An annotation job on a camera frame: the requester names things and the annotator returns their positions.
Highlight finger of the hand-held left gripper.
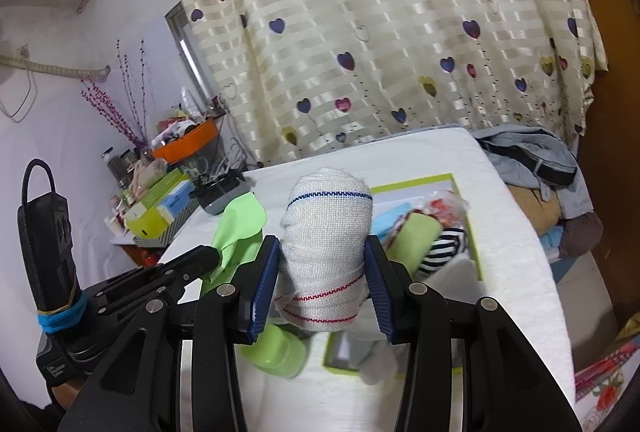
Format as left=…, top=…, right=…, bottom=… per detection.
left=145, top=245, right=222, bottom=303
left=94, top=265, right=167, bottom=301

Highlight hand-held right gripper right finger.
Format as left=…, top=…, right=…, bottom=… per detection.
left=364, top=234, right=583, bottom=432

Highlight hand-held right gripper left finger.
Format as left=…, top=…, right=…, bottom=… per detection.
left=57, top=234, right=282, bottom=432

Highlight thin green cloth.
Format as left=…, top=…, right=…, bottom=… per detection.
left=202, top=193, right=268, bottom=283

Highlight blue face masks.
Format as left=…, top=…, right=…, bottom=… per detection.
left=371, top=203, right=416, bottom=243

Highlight white cloth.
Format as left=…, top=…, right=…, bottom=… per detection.
left=274, top=167, right=373, bottom=333

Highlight black and white striped sock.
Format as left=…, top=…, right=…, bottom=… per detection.
left=412, top=229, right=471, bottom=280

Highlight yellow-green cardboard box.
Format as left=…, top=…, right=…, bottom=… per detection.
left=322, top=173, right=485, bottom=375

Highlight red and white plastic packet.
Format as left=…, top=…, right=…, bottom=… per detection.
left=410, top=189, right=473, bottom=233

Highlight person's left hand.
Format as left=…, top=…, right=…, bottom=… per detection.
left=51, top=382, right=84, bottom=411

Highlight red-brown side table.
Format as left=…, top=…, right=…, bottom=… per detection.
left=110, top=237, right=166, bottom=269

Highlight grey patterned box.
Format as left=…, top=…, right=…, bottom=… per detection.
left=132, top=197, right=201, bottom=249

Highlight yellow-green storage box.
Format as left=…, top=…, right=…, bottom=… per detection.
left=126, top=197, right=171, bottom=237

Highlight green cream jar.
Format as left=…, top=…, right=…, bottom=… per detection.
left=236, top=324, right=308, bottom=380

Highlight blue tissue box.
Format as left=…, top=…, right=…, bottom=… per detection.
left=157, top=182, right=196, bottom=223

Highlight blue elastic band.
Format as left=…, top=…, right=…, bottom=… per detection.
left=37, top=297, right=88, bottom=335

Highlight black power strip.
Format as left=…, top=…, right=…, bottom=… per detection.
left=192, top=174, right=248, bottom=215

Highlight green flat box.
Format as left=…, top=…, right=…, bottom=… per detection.
left=140, top=171, right=183, bottom=207

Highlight beige cloth bundle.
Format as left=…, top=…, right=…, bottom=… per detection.
left=131, top=162, right=168, bottom=187

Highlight glass jar with dark lid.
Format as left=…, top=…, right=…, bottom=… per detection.
left=101, top=147, right=121, bottom=183

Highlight orange tray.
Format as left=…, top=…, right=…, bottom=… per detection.
left=151, top=118, right=221, bottom=165

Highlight purple dried branches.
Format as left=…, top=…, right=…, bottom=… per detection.
left=82, top=39, right=151, bottom=150

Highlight brown garment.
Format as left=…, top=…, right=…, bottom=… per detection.
left=505, top=184, right=606, bottom=260

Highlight grey garment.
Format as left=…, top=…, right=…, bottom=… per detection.
left=472, top=124, right=593, bottom=205

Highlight floral printed cloth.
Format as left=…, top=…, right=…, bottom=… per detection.
left=575, top=342, right=636, bottom=408

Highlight heart print curtain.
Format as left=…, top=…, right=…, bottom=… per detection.
left=135, top=0, right=608, bottom=165

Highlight black cable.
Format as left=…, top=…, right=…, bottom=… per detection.
left=21, top=159, right=56, bottom=207

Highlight beige corrugated hose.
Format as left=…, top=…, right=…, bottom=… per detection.
left=0, top=54, right=111, bottom=82

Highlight grey window frame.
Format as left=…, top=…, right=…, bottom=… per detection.
left=165, top=2, right=231, bottom=113

